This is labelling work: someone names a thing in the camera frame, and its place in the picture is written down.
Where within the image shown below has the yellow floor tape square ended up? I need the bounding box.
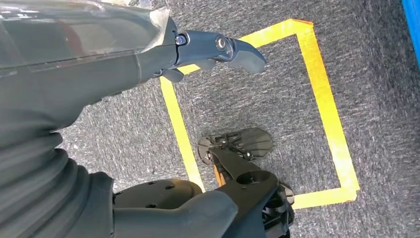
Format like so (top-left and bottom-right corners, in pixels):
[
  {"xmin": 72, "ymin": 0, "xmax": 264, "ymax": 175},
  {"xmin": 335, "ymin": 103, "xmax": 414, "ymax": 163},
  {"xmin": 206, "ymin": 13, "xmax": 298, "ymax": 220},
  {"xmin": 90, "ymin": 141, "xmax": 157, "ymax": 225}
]
[{"xmin": 159, "ymin": 18, "xmax": 361, "ymax": 210}]

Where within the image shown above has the blue metal shelf rack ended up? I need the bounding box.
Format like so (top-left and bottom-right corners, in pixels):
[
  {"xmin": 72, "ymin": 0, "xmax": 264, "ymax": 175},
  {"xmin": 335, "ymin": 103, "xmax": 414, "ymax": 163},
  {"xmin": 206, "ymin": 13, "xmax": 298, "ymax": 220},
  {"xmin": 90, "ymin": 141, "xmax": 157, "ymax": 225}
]
[{"xmin": 402, "ymin": 0, "xmax": 420, "ymax": 68}]

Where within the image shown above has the black robot foot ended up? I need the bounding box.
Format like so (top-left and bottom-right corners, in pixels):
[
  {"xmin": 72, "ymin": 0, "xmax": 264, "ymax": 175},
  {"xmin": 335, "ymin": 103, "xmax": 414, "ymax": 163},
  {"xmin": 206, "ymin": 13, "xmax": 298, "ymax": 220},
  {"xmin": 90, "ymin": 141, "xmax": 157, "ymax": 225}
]
[{"xmin": 197, "ymin": 127, "xmax": 273, "ymax": 166}]

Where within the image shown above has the black robot leg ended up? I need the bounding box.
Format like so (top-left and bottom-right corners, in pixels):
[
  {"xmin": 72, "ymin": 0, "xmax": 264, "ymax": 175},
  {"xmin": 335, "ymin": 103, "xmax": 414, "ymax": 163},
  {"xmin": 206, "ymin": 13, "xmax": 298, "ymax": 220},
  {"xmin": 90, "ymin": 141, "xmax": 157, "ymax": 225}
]
[{"xmin": 113, "ymin": 146, "xmax": 295, "ymax": 238}]

